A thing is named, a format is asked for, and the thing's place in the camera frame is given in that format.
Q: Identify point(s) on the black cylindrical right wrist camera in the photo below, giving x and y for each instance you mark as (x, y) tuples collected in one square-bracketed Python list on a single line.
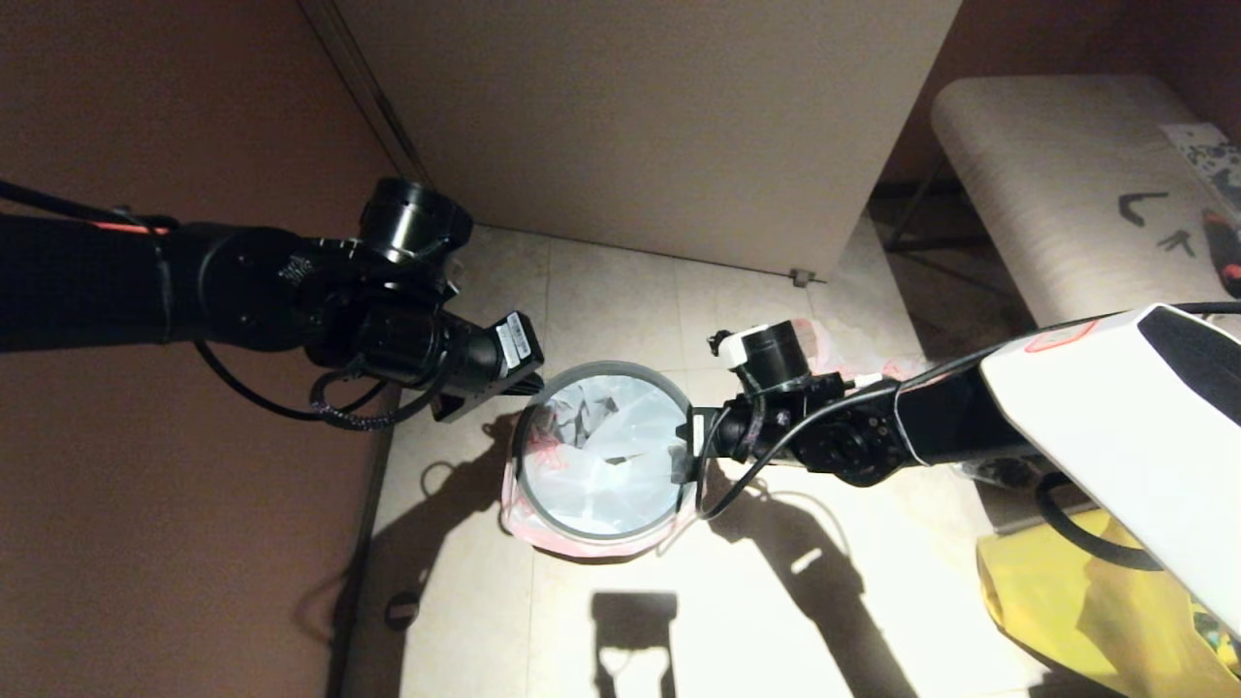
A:
[(766, 354)]

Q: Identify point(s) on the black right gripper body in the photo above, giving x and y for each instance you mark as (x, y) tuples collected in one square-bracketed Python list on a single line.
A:
[(824, 436)]

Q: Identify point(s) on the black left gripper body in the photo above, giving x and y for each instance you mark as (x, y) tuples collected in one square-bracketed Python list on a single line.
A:
[(427, 339)]

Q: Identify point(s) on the white trash bag red trim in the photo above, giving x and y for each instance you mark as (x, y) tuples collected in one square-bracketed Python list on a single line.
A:
[(601, 456)]

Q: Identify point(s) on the black cylindrical wrist camera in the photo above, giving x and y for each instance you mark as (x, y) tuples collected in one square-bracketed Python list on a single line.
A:
[(412, 218), (766, 354)]

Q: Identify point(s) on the red-printed plastic bag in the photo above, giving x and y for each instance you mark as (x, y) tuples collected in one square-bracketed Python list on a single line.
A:
[(843, 359)]

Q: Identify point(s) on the small metal door stop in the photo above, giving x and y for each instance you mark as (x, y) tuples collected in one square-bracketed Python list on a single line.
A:
[(801, 278)]

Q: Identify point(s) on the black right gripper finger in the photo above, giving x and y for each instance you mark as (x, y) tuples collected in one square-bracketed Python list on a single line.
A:
[(693, 441)]

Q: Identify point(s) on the white patterned paper sheet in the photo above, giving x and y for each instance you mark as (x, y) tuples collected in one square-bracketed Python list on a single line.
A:
[(1214, 153)]

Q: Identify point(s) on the small black hex key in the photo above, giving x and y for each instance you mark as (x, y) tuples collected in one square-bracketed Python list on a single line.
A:
[(1181, 242)]

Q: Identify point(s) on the small round grey floor disc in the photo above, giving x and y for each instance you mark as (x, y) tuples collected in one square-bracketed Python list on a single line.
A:
[(402, 610)]

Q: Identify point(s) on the clear plastic bag dark contents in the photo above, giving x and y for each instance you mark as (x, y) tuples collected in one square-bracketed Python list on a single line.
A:
[(999, 470)]

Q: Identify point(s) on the black cylindrical left wrist camera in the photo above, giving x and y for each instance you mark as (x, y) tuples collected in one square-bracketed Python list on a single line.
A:
[(412, 218)]

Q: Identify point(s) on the yellow plastic bag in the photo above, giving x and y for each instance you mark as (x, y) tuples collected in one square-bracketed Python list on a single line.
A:
[(1086, 611)]

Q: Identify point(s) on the white door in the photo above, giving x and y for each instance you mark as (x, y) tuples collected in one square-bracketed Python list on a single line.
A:
[(679, 116)]

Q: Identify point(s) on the light wood-grain table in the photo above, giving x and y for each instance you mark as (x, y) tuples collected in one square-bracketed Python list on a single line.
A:
[(1047, 194)]

